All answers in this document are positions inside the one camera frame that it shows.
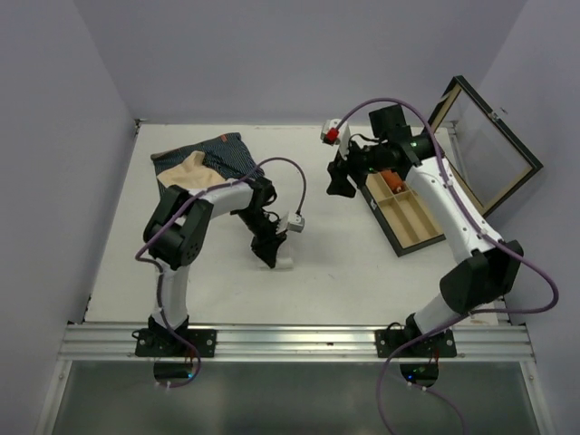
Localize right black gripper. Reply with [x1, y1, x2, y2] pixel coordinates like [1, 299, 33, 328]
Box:
[328, 132, 388, 197]

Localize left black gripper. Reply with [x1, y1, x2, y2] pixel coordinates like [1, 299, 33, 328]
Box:
[236, 208, 288, 268]

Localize white pink-trimmed underwear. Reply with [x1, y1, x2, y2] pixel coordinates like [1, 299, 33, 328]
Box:
[274, 256, 294, 270]

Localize beige underwear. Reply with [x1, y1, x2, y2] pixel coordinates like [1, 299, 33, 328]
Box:
[157, 151, 226, 189]

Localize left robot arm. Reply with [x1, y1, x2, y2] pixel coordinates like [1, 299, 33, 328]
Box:
[135, 178, 288, 356]

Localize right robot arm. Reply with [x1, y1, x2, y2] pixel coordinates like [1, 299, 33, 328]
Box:
[321, 102, 523, 356]

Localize rolled orange underwear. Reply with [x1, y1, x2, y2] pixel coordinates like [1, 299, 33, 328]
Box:
[381, 170, 405, 194]

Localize blue striped boxer shorts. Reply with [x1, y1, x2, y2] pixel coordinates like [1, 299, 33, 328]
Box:
[150, 132, 265, 196]

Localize black wooden compartment box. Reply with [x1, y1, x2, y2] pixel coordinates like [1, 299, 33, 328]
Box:
[362, 75, 543, 256]

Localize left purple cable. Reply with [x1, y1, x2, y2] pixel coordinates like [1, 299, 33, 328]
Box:
[134, 156, 308, 388]

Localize purple cable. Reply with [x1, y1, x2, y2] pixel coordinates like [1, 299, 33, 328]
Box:
[334, 96, 560, 435]
[134, 156, 308, 388]

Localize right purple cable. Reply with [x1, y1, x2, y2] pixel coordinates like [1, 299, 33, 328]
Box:
[334, 96, 560, 435]

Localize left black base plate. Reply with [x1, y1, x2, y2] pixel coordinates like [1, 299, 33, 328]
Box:
[131, 329, 217, 358]

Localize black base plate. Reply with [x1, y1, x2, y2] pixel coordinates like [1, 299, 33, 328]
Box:
[374, 327, 458, 359]
[131, 329, 217, 358]

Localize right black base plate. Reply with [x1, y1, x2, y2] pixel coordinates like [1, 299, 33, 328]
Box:
[374, 327, 458, 359]

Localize aluminium mounting rail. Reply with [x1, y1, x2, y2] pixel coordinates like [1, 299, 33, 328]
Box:
[58, 323, 535, 363]

